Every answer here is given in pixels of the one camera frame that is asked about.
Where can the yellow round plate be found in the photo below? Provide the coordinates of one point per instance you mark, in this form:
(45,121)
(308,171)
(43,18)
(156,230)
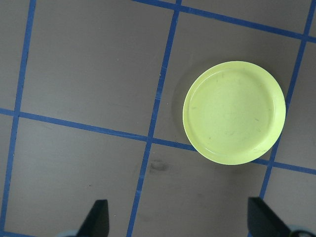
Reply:
(234,113)

